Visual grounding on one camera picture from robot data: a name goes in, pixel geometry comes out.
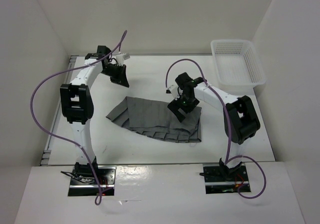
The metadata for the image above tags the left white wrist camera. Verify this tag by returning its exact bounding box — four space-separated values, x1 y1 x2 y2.
115 52 131 66

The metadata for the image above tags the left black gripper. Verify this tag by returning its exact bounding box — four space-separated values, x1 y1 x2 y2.
100 63 130 88

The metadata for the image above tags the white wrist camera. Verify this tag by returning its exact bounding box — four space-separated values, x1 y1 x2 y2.
165 84 182 100
115 52 131 66

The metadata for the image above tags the white perforated plastic basket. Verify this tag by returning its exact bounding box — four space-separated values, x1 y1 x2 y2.
210 39 267 93

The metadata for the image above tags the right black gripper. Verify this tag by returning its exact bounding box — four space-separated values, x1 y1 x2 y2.
168 92 200 122

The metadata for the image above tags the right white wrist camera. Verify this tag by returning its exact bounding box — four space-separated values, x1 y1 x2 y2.
165 84 182 100

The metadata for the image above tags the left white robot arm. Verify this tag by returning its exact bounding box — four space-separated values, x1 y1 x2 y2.
60 45 130 184

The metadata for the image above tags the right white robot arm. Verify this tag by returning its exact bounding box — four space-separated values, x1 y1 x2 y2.
166 72 261 181

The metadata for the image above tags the grey pleated skirt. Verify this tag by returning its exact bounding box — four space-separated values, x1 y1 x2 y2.
106 96 202 143

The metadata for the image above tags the aluminium table edge rail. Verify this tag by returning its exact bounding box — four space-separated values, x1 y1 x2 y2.
39 55 78 167

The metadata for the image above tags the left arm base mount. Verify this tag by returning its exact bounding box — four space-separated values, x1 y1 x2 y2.
61 166 117 197

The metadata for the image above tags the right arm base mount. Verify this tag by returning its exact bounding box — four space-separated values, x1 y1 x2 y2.
199 163 251 194

